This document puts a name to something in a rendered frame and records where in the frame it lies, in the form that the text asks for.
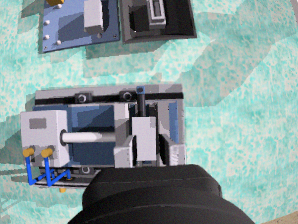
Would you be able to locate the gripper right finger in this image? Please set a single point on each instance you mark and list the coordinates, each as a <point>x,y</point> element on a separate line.
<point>171,153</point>

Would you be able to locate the yellow block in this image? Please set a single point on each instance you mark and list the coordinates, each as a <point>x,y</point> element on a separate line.
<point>55,2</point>

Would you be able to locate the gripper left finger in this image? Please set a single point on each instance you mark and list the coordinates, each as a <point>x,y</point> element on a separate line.
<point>125,156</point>

